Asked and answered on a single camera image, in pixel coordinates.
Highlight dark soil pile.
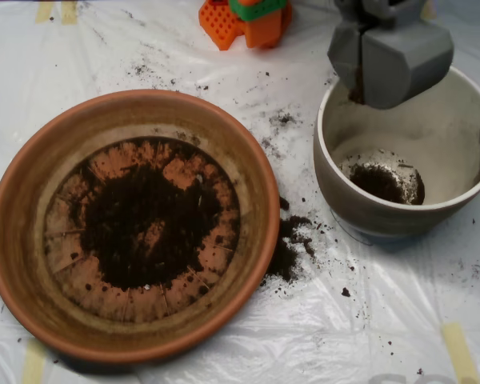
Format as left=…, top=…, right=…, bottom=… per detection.
left=78, top=139, right=241, bottom=293

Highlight white ceramic pot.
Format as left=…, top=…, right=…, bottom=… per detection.
left=312, top=63, right=480, bottom=239

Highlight clear plastic cover sheet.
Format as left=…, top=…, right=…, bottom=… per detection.
left=0, top=0, right=480, bottom=384

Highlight spilled soil heap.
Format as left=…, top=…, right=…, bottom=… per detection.
left=262, top=195, right=317, bottom=284

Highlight terracotta plant saucer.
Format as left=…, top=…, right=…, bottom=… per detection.
left=0, top=88, right=281, bottom=365

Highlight beige masking tape strip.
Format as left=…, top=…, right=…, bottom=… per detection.
left=21, top=338, right=47, bottom=384
left=419, top=0, right=437, bottom=21
left=34, top=0, right=56, bottom=23
left=441, top=322, right=480, bottom=384
left=61, top=0, right=80, bottom=26

